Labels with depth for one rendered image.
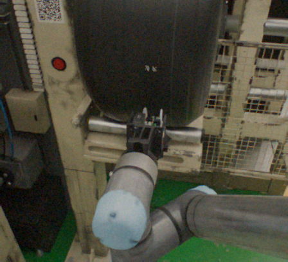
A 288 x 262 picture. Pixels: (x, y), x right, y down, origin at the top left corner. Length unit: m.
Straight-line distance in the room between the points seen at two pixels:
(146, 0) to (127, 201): 0.37
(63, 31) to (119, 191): 0.55
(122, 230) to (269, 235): 0.19
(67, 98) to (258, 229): 0.74
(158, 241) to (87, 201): 0.81
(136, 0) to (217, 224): 0.41
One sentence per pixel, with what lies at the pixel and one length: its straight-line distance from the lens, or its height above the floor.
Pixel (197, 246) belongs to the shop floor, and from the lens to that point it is 1.74.
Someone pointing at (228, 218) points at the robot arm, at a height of 1.11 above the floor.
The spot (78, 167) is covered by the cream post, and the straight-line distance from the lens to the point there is 1.20.
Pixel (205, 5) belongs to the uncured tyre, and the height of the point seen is 1.30.
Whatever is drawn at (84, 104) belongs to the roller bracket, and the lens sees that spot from 0.96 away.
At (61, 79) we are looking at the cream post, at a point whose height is 1.01.
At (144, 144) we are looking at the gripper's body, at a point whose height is 1.12.
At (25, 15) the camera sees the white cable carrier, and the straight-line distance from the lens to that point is 0.95.
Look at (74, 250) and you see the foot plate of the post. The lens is 1.73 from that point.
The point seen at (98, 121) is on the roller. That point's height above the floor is 0.92.
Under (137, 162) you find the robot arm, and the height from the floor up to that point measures 1.11.
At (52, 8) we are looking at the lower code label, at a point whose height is 1.22.
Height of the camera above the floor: 1.48
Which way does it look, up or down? 38 degrees down
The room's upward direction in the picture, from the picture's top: straight up
